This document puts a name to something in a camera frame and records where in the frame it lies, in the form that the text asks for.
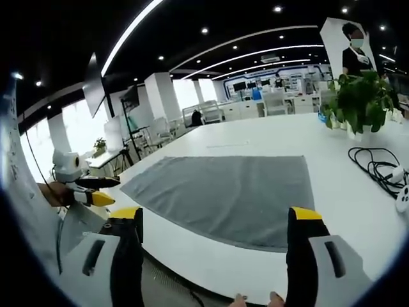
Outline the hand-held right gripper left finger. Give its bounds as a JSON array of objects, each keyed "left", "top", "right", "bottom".
[{"left": 59, "top": 206, "right": 145, "bottom": 307}]

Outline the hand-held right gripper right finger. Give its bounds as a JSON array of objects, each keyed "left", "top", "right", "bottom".
[{"left": 286, "top": 206, "right": 375, "bottom": 307}]

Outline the grey towel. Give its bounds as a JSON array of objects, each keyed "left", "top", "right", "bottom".
[{"left": 120, "top": 155, "right": 324, "bottom": 254}]

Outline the person's left hand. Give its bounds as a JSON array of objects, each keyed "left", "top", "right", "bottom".
[{"left": 36, "top": 181, "right": 76, "bottom": 207}]

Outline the person's right hand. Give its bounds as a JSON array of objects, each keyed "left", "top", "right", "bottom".
[{"left": 234, "top": 290, "right": 286, "bottom": 307}]

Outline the small potted plant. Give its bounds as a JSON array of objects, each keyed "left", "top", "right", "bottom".
[{"left": 92, "top": 136, "right": 108, "bottom": 158}]

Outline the person's white clothing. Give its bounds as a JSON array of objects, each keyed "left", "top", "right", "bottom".
[{"left": 0, "top": 75, "right": 108, "bottom": 307}]

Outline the black tripod stand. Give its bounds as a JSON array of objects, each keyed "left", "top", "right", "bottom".
[{"left": 119, "top": 95, "right": 143, "bottom": 162}]

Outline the white controller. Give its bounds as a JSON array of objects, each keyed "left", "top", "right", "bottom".
[{"left": 394, "top": 184, "right": 409, "bottom": 214}]

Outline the black backpack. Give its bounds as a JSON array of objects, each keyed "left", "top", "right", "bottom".
[{"left": 190, "top": 109, "right": 206, "bottom": 127}]

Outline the white power adapter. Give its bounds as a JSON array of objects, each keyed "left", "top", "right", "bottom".
[{"left": 387, "top": 165, "right": 405, "bottom": 184}]

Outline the white table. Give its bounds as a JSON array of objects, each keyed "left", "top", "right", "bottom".
[{"left": 63, "top": 111, "right": 409, "bottom": 305}]

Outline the green potted plant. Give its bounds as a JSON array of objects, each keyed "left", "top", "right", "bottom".
[{"left": 319, "top": 70, "right": 401, "bottom": 142}]

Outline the person standee poster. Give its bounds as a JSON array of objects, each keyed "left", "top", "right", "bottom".
[{"left": 341, "top": 22, "right": 376, "bottom": 78}]

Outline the thin black cable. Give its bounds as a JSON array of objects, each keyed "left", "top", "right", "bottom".
[{"left": 18, "top": 112, "right": 49, "bottom": 187}]

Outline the pale thin cable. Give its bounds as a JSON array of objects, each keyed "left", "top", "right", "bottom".
[{"left": 56, "top": 207, "right": 67, "bottom": 276}]

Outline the black coiled cable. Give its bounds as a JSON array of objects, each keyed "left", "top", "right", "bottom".
[{"left": 347, "top": 146, "right": 409, "bottom": 196}]

